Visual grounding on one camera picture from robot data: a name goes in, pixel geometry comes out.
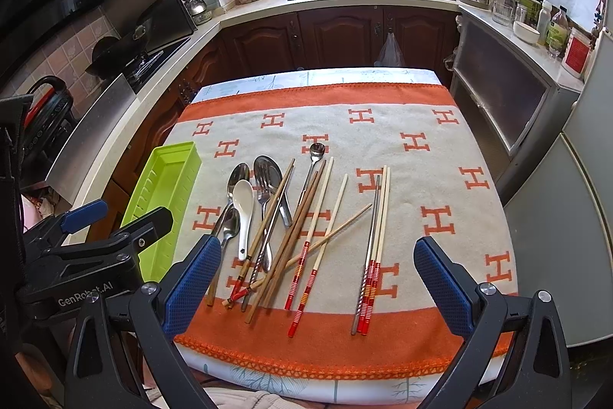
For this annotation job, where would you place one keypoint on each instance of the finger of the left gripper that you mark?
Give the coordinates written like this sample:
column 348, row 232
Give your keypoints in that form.
column 143, row 232
column 85, row 216

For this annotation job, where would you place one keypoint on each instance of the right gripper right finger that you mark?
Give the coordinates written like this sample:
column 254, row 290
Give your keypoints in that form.
column 535, row 372

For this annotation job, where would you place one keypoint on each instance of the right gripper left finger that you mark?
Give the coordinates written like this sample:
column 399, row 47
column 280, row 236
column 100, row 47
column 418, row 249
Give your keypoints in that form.
column 100, row 370

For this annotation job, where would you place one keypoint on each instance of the steel soup spoon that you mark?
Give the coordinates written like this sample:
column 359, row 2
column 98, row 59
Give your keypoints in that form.
column 268, row 177

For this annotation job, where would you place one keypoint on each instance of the steel splash guard panel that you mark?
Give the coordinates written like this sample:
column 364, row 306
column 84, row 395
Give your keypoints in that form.
column 70, row 167

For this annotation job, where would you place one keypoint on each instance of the white ceramic spoon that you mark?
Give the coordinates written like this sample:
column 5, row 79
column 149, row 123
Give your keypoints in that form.
column 243, row 199

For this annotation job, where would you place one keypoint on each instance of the black red pressure cooker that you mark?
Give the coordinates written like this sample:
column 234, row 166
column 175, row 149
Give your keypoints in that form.
column 48, row 126

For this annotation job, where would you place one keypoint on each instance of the dark wooden chopstick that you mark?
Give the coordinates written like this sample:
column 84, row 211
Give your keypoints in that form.
column 258, row 298
column 289, row 246

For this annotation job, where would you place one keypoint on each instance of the cream chopstick red pattern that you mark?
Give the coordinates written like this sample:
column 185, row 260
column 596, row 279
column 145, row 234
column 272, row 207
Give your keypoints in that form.
column 309, row 236
column 311, row 280

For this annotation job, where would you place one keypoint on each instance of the black wok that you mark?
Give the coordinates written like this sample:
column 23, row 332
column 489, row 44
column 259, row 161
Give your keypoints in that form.
column 110, row 55

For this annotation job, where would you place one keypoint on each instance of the orange white H-pattern cloth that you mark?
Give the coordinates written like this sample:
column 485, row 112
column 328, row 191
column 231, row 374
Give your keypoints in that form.
column 440, row 188

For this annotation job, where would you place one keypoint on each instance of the grey dishwasher cabinet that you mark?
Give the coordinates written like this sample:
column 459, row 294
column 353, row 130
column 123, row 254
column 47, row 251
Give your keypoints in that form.
column 516, row 99

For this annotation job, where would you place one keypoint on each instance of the white plastic bag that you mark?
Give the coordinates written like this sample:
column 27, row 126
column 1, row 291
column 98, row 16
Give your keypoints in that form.
column 390, row 54

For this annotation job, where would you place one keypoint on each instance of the red white canister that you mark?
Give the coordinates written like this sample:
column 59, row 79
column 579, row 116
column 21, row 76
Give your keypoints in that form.
column 576, row 53

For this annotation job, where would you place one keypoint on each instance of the green label bottle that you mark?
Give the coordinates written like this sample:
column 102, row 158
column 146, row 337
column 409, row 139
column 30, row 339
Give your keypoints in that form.
column 558, row 32

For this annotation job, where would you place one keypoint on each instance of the white bowl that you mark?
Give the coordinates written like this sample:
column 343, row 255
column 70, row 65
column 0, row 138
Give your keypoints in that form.
column 525, row 32

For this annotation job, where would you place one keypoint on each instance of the glass jar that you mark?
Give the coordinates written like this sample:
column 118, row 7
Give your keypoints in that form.
column 503, row 11

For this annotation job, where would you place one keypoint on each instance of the wooden-handled steel spoon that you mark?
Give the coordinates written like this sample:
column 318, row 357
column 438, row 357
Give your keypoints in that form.
column 226, row 228

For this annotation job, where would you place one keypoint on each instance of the long-handled small steel spoon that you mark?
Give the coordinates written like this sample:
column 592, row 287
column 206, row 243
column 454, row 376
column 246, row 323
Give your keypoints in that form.
column 316, row 152

